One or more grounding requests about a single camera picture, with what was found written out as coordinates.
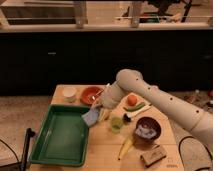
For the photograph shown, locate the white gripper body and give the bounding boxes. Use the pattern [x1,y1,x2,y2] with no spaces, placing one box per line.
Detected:
[101,83,124,109]

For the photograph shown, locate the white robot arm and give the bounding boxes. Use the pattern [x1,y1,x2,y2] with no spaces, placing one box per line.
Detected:
[101,69,213,151]

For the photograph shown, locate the green plastic cup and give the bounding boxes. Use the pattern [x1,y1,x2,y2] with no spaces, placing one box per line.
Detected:
[110,117,123,133]

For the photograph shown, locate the orange fruit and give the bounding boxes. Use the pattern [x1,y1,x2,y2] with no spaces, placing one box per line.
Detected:
[127,95,138,106]

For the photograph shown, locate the red plate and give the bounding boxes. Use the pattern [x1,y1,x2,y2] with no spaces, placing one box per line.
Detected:
[80,86,103,105]

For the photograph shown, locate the green pea pod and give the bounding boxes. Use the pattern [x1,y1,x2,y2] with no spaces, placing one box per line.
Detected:
[123,102,145,112]

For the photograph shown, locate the white small bowl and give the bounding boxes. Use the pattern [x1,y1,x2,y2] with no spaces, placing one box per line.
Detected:
[62,87,77,102]

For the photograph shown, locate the yellow banana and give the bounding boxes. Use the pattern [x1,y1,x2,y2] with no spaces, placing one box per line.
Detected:
[118,136,135,160]

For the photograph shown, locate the dark brown bowl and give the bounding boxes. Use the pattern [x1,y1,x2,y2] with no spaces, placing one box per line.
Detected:
[134,117,161,143]

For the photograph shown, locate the white blue cloth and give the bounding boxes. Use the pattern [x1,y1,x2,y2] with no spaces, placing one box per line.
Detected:
[135,125,157,139]

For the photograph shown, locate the green plastic tray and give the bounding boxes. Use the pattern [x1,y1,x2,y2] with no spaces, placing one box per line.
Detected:
[30,105,89,167]

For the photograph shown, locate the brown wooden block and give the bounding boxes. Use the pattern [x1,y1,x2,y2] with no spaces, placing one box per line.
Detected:
[140,145,167,167]

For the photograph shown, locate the black stand post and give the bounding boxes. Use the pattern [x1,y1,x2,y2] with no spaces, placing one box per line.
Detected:
[20,128,35,171]

